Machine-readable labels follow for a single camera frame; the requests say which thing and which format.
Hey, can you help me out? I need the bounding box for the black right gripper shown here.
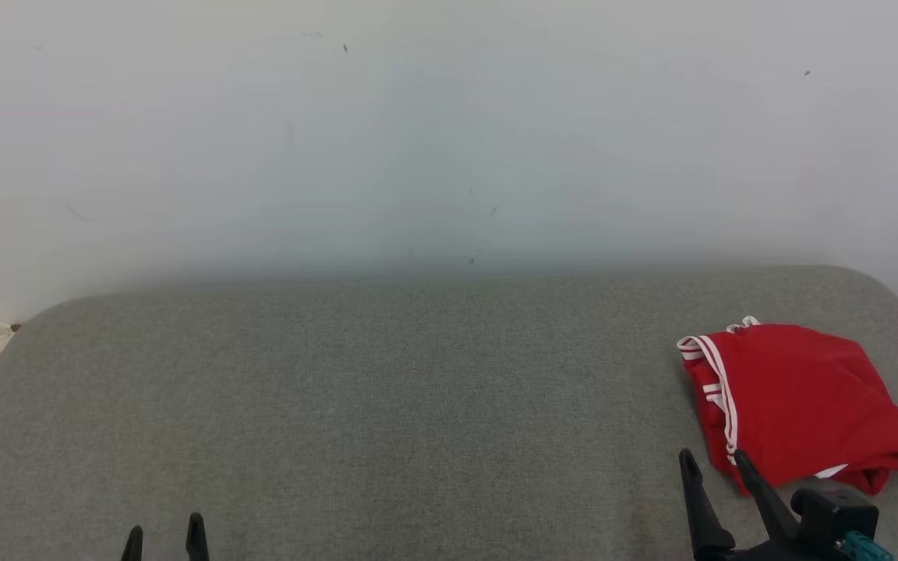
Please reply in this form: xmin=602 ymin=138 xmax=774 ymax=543
xmin=678 ymin=449 xmax=856 ymax=561

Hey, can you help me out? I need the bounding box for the red Bulls basketball jersey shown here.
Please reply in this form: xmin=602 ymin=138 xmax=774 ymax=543
xmin=677 ymin=323 xmax=898 ymax=497

